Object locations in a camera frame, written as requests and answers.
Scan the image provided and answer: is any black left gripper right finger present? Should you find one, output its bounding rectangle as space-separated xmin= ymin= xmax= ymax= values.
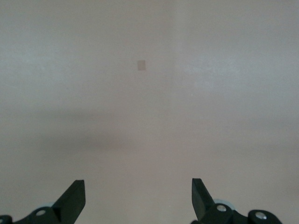
xmin=190 ymin=178 xmax=284 ymax=224

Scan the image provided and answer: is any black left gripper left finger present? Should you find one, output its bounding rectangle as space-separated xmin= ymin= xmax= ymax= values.
xmin=0 ymin=179 xmax=86 ymax=224

